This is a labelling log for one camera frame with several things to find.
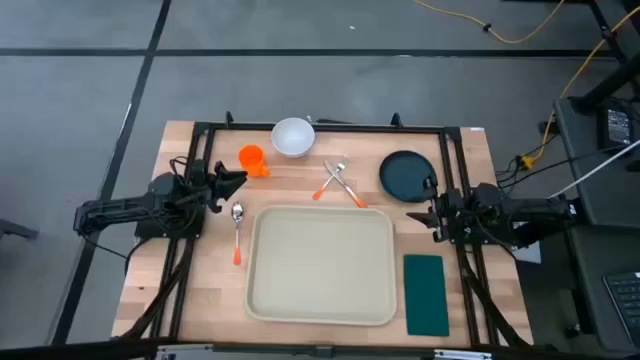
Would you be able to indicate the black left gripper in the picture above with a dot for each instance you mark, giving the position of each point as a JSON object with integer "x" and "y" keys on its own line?
{"x": 210, "y": 187}

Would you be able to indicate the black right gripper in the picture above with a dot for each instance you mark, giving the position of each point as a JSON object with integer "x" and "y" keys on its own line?
{"x": 450, "y": 215}

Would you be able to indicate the orange plastic cup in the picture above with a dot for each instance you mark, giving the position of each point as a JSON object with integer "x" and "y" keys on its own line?
{"x": 251, "y": 159}

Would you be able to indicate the dark blue round plate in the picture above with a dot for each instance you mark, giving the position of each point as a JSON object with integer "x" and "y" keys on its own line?
{"x": 404, "y": 176}

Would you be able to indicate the white ribbed bowl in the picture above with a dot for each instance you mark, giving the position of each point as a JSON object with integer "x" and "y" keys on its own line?
{"x": 293, "y": 136}

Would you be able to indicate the dark green cloth napkin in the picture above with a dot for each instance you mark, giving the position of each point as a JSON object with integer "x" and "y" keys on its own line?
{"x": 426, "y": 295}

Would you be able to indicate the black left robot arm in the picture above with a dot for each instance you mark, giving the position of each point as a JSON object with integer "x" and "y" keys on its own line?
{"x": 125, "y": 205}

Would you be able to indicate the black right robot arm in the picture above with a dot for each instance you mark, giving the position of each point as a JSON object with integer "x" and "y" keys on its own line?
{"x": 525, "y": 212}

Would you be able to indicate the beige plastic tray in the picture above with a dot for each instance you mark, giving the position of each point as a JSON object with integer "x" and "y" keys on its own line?
{"x": 320, "y": 265}

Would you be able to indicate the white paper sheet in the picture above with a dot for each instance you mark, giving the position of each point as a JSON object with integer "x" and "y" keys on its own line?
{"x": 531, "y": 254}

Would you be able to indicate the black side table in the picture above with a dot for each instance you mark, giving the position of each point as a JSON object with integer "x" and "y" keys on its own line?
{"x": 600, "y": 200}

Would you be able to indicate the black desk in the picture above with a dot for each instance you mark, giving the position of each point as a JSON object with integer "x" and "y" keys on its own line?
{"x": 590, "y": 280}

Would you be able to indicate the black power adapter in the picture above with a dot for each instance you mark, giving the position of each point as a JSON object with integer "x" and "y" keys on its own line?
{"x": 617, "y": 125}

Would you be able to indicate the grey chair base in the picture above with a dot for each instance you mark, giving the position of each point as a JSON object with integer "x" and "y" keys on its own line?
{"x": 17, "y": 229}

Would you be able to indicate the black keyboard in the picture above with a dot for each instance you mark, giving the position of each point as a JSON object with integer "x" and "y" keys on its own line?
{"x": 625, "y": 305}

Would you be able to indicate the black stand leg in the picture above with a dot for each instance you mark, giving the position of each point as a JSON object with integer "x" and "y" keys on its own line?
{"x": 612, "y": 82}

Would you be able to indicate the black aluminium table frame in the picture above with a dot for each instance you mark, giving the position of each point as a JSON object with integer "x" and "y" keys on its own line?
{"x": 325, "y": 127}

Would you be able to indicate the black camera mount rail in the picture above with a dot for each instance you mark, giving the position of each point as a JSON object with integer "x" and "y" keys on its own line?
{"x": 320, "y": 351}

